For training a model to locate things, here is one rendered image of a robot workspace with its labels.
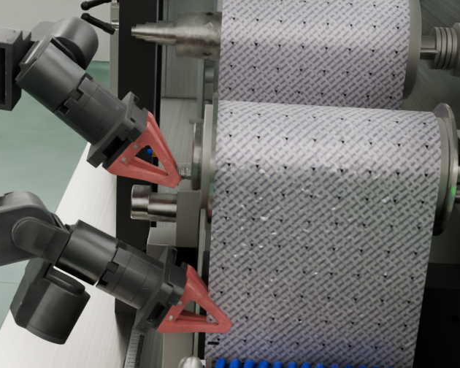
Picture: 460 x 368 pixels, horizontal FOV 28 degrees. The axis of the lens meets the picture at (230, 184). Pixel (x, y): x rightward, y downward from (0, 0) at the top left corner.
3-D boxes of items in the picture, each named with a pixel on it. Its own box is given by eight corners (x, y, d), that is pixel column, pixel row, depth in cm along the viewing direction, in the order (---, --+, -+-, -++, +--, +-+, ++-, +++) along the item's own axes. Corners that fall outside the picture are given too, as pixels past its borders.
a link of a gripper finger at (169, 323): (214, 362, 100) (139, 323, 99) (215, 329, 107) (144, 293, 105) (245, 315, 98) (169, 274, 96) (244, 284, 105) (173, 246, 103)
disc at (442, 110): (414, 204, 111) (431, 87, 106) (418, 204, 111) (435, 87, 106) (440, 258, 97) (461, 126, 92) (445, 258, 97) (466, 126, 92)
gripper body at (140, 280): (147, 339, 96) (85, 308, 95) (155, 294, 106) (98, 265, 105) (177, 292, 94) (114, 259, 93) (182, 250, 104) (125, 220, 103)
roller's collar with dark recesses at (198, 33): (177, 52, 126) (179, 5, 123) (220, 54, 126) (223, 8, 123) (174, 63, 120) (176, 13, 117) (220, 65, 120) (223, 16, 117)
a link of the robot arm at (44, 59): (1, 85, 95) (31, 50, 92) (21, 57, 101) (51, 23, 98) (53, 127, 97) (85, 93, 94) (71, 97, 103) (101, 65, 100)
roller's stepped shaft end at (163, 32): (132, 40, 123) (133, 17, 122) (177, 43, 123) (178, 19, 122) (130, 45, 120) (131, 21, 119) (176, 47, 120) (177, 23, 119)
